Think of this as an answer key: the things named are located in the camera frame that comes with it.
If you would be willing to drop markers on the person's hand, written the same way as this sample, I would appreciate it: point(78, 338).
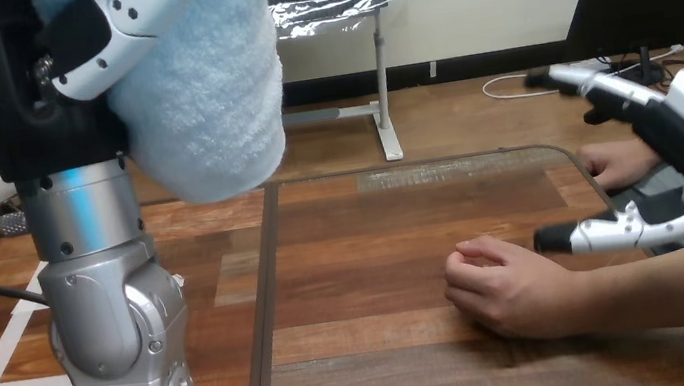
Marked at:
point(516, 291)
point(619, 162)

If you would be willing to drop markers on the person's forearm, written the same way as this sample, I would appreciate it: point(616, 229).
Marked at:
point(677, 291)

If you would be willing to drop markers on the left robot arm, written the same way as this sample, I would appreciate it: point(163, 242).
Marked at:
point(107, 305)

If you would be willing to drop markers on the white towel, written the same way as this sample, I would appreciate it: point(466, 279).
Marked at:
point(202, 104)

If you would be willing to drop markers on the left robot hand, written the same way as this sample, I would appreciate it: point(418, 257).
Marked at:
point(12, 84)

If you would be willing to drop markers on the dark screen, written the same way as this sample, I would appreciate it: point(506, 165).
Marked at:
point(644, 8)

